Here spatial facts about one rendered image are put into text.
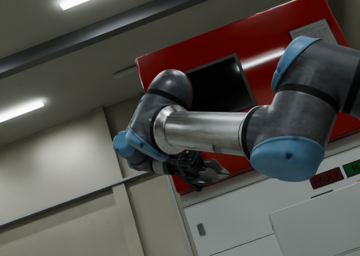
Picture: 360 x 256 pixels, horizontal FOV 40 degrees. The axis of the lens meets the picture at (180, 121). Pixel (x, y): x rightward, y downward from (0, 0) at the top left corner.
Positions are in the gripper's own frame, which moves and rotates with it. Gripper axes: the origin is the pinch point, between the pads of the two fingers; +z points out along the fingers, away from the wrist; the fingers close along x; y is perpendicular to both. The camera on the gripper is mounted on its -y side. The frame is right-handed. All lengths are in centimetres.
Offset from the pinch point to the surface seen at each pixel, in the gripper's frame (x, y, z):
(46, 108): 439, -480, -796
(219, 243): -4.3, -37.1, -12.7
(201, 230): -2.6, -33.0, -19.7
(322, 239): -20.0, 9.3, 36.4
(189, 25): 620, -393, -466
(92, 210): 318, -680, -695
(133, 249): 275, -725, -572
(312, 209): -14.5, 12.8, 33.1
